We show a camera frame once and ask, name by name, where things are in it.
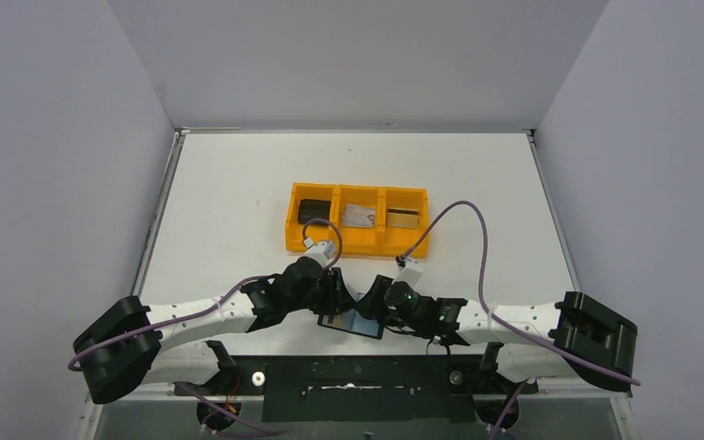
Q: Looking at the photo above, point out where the black leather card holder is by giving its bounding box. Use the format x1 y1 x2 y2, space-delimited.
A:
315 292 384 340

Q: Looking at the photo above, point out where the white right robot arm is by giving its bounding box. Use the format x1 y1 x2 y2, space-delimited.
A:
355 276 641 392

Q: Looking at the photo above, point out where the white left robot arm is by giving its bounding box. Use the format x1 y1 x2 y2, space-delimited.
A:
68 257 357 404

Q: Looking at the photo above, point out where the silver patterned card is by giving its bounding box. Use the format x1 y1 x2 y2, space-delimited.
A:
341 203 376 228

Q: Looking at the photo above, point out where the black wallet in bin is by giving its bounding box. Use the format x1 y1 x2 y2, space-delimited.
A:
297 199 332 225

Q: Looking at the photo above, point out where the yellow three-compartment bin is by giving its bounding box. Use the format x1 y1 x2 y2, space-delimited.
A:
284 182 430 258

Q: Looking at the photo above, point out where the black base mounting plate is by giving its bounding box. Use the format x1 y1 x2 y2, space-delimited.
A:
224 354 512 424

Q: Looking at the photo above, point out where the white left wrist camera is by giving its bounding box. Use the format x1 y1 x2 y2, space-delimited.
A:
303 237 336 268

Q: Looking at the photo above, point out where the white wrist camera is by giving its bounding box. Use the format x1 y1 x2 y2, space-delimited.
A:
303 237 336 268
393 256 424 287

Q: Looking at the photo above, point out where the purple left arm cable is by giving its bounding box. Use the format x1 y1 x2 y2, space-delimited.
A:
66 218 344 373

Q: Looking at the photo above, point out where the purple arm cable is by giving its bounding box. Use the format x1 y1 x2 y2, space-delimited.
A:
394 201 643 388
66 218 344 373

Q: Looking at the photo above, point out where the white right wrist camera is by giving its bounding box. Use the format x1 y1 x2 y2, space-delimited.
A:
393 256 424 287

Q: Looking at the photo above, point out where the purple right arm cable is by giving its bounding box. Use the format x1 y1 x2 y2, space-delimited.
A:
394 201 643 388

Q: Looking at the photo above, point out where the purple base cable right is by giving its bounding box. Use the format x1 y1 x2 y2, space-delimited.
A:
488 379 533 440

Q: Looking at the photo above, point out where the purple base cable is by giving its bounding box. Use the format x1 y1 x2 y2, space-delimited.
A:
488 379 533 440
172 383 283 438

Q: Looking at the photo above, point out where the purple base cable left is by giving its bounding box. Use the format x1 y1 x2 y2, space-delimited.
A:
172 383 283 438

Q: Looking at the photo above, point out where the aluminium left side rail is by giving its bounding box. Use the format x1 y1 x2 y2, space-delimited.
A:
129 127 190 301

